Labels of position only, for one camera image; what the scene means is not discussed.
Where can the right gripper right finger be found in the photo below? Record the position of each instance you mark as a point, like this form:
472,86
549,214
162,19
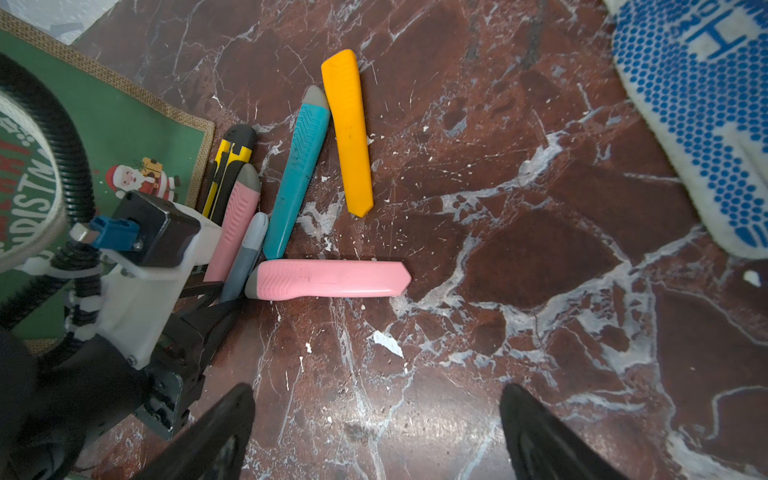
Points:
541,446

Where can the yellow black utility knife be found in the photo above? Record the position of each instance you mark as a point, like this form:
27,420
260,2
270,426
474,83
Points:
235,150

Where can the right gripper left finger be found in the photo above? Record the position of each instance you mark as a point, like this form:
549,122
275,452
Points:
214,446

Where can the green Christmas jute pouch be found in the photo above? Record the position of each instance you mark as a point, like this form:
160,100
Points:
119,123

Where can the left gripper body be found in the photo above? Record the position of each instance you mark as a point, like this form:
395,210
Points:
88,386

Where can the grey-blue utility knife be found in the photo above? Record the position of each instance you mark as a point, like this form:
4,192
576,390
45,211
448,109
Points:
246,257

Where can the teal utility knife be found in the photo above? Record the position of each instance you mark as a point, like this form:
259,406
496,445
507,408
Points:
307,141

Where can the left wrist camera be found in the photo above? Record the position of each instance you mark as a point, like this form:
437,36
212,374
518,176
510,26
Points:
139,294

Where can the pink utility knife lying crosswise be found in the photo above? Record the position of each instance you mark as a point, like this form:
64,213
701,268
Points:
286,279

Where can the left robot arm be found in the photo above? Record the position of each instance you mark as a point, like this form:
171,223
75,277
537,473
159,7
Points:
66,250

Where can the blue dotted work glove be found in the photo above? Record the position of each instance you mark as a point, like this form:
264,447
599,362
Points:
697,73

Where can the orange utility knife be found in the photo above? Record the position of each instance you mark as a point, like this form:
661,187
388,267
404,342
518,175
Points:
342,83

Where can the pink utility knife grey tip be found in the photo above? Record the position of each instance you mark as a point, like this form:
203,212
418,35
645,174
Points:
241,207

